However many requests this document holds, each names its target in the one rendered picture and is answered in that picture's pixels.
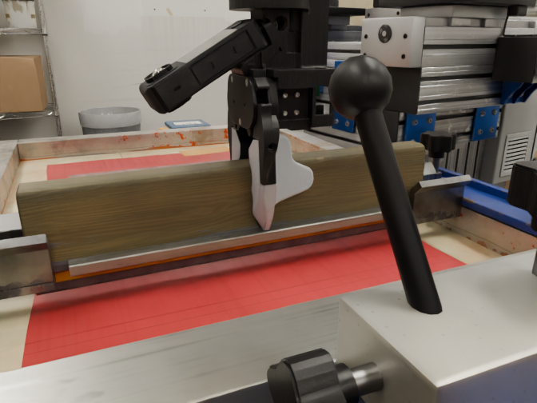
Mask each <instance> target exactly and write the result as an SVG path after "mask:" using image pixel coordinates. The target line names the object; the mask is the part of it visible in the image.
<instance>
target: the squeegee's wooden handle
mask: <svg viewBox="0 0 537 403"><path fill-rule="evenodd" d="M392 146H393V149H394V151H395V155H396V159H397V161H398V165H399V168H400V172H401V175H402V178H403V180H404V185H405V188H406V190H407V193H408V198H409V201H410V194H411V189H412V187H413V186H415V185H416V184H417V183H418V182H422V181H423V177H424V163H425V155H426V151H425V147H424V145H423V144H421V143H418V142H414V141H406V142H393V143H392ZM292 158H293V160H294V161H295V162H297V163H300V164H301V165H304V166H307V167H309V168H310V169H311V170H312V172H313V183H312V185H311V187H310V188H309V189H307V190H305V191H303V192H301V193H299V194H296V195H294V196H292V197H290V198H287V199H284V200H283V201H280V202H278V203H276V204H275V206H274V214H273V219H272V224H271V225H279V224H284V223H289V222H295V221H303V220H308V219H313V218H318V217H327V216H332V215H337V214H342V213H351V212H356V211H360V210H365V209H374V208H379V207H380V204H379V202H378V199H377V196H376V191H375V188H374V185H373V182H372V177H371V174H370V171H369V168H368V163H367V161H366V157H365V155H364V150H363V146H356V147H348V148H341V149H334V150H319V151H312V152H304V153H297V154H292ZM251 188H252V172H251V167H250V164H249V158H246V159H238V160H231V161H223V162H210V163H201V164H194V165H187V166H173V167H165V168H157V169H150V170H136V171H129V172H121V173H113V174H99V175H92V176H85V177H77V178H63V179H55V180H48V181H40V182H26V183H19V185H18V188H17V191H16V202H17V207H18V214H19V218H20V222H21V227H22V234H23V237H28V236H34V235H39V234H45V235H46V237H47V240H48V243H49V247H50V256H51V261H52V266H53V271H54V273H57V272H62V271H67V270H69V264H68V260H71V259H76V258H81V257H90V256H95V255H100V254H105V253H114V252H119V251H124V250H128V249H137V248H142V247H147V246H152V245H161V244H166V243H171V242H176V241H184V240H189V239H194V238H199V237H208V236H213V235H218V234H223V233H232V232H237V231H242V230H247V229H255V228H260V227H261V226H260V224H259V223H258V221H257V220H256V218H255V217H254V216H253V212H252V210H253V195H252V190H251Z"/></svg>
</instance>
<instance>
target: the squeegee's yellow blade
mask: <svg viewBox="0 0 537 403"><path fill-rule="evenodd" d="M381 222H384V220H383V221H374V222H369V223H365V224H360V225H352V226H348V227H343V228H339V229H331V230H325V231H321V232H316V233H308V234H304V235H299V236H295V237H287V238H281V239H277V240H272V241H264V242H260V243H255V244H251V245H243V246H238V247H233V248H228V249H220V250H216V251H211V252H207V253H199V254H194V255H189V256H184V257H176V258H172V259H167V260H163V261H155V262H150V263H145V264H140V265H132V266H128V267H123V268H119V269H111V270H106V271H101V272H96V273H88V274H84V275H79V276H75V277H71V276H70V271H69V270H67V271H62V272H57V273H55V277H56V282H60V281H68V280H73V279H77V278H82V277H90V276H94V275H99V274H104V273H112V272H116V271H121V270H125V269H133V268H138V267H142V266H147V265H155V264H160V263H164V262H169V261H177V260H181V259H186V258H191V257H199V256H203V255H208V254H212V253H220V252H225V251H230V250H234V249H242V248H247V247H251V246H256V245H263V244H268V243H273V242H278V241H286V240H290V239H295V238H299V237H307V236H312V235H317V234H321V233H329V232H333V231H338V230H342V229H351V228H356V227H360V226H365V225H372V224H377V223H381Z"/></svg>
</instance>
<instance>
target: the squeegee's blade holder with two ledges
mask: <svg viewBox="0 0 537 403"><path fill-rule="evenodd" d="M383 220H384V219H383V215H382V213H381V209H380V207H379V208H374V209H365V210H360V211H356V212H351V213H342V214H337V215H332V216H327V217H318V218H313V219H308V220H303V221H295V222H289V223H284V224H279V225H271V227H270V230H263V229H262V228H261V227H260V228H255V229H247V230H242V231H237V232H232V233H223V234H218V235H213V236H208V237H199V238H194V239H189V240H184V241H176V242H171V243H166V244H161V245H152V246H147V247H142V248H137V249H128V250H124V251H119V252H114V253H105V254H100V255H95V256H90V257H81V258H76V259H71V260H68V264H69V271H70V276H71V277H75V276H79V275H84V274H88V273H96V272H101V271H106V270H111V269H119V268H123V267H128V266H132V265H140V264H145V263H150V262H155V261H163V260H167V259H172V258H176V257H184V256H189V255H194V254H199V253H207V252H211V251H216V250H220V249H228V248H233V247H238V246H243V245H251V244H255V243H260V242H264V241H272V240H277V239H281V238H287V237H295V236H299V235H304V234H308V233H316V232H321V231H325V230H331V229H339V228H343V227H348V226H352V225H360V224H365V223H369V222H374V221H383Z"/></svg>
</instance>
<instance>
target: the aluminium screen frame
mask: <svg viewBox="0 0 537 403"><path fill-rule="evenodd" d="M280 134H283V135H284V136H286V137H287V138H288V139H289V141H290V142H291V147H292V153H294V154H297V153H304V152H312V151H319V150H334V149H341V148H343V147H340V146H337V145H335V144H332V143H330V142H326V141H325V140H322V139H319V138H316V137H314V136H312V135H309V134H306V133H304V132H301V131H299V130H293V131H291V130H288V129H280ZM226 143H229V136H228V125H222V126H200V127H189V128H177V129H166V130H143V131H132V132H120V133H109V134H87V135H76V136H64V137H52V138H31V139H19V140H8V141H0V214H2V213H3V210H4V208H5V205H6V201H7V198H8V196H9V193H10V189H11V186H12V184H13V181H14V177H15V175H16V173H17V170H18V166H19V163H20V162H22V161H31V160H41V159H51V158H68V157H77V156H87V155H97V154H115V153H124V152H133V151H143V150H161V149H171V148H180V147H190V146H207V145H217V144H226ZM434 222H435V223H436V224H438V225H441V226H443V227H445V228H447V229H449V230H451V231H453V232H455V233H457V234H459V235H461V236H463V237H465V238H467V239H469V240H471V241H473V242H475V243H477V244H479V245H481V246H483V247H485V248H487V249H489V250H492V251H494V252H496V253H498V254H500V255H502V256H507V255H510V254H513V253H520V252H523V251H528V250H531V249H537V236H535V235H533V234H531V233H528V232H525V231H523V230H521V229H518V228H515V227H514V226H511V225H508V224H506V223H504V222H501V221H499V220H496V219H494V218H492V217H488V216H487V215H485V214H482V213H479V212H477V211H475V210H473V209H469V208H467V207H466V206H463V205H462V208H461V214H460V217H453V218H449V219H443V220H439V221H434Z"/></svg>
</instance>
